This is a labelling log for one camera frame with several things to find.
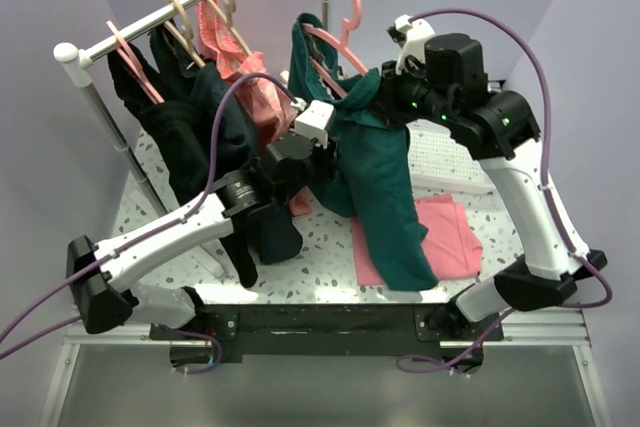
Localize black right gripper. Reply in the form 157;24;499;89
370;54;457;127

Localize green shorts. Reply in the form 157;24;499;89
288;13;438;291

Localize pink plastic hanger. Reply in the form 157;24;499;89
301;0;368;75

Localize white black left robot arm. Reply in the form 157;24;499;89
66;132;338;339

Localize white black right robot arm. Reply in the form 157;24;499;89
375;28;608;340

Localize pink patterned hanging shorts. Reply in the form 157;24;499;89
197;0;314;218

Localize beige wooden hanger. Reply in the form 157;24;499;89
164;0;205;68
206;0;252;56

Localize pink hanger with dark garment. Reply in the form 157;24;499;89
106;20;164;105

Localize white plastic basket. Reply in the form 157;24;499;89
408;121;495;195

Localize dark green hanging garment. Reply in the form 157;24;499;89
149;26;302;288

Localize pink folded cloth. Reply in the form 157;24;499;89
351;194;483;286

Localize black hanging garment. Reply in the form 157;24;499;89
107;47;211;205

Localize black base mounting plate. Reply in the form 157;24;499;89
148;304;504;366

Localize white metal clothes rack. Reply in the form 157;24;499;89
52;0;341;231

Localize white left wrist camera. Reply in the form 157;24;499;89
293;100;335;146

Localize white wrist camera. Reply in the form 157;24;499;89
293;100;335;146
388;15;435;75

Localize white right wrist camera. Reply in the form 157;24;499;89
388;15;435;75

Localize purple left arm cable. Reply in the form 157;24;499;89
0;72;306;361

